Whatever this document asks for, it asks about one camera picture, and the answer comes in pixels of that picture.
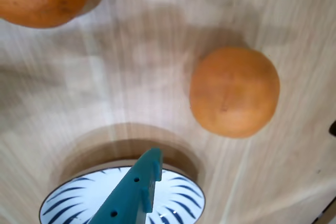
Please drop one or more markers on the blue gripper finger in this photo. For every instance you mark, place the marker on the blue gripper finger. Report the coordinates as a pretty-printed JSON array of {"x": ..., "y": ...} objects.
[{"x": 126, "y": 197}]

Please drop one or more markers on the large orange with scratch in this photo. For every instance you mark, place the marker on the large orange with scratch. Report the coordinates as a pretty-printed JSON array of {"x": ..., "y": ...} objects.
[{"x": 233, "y": 90}]

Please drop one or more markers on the white plate with blue strokes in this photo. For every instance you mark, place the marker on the white plate with blue strokes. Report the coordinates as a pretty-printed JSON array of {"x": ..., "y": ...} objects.
[{"x": 65, "y": 203}]

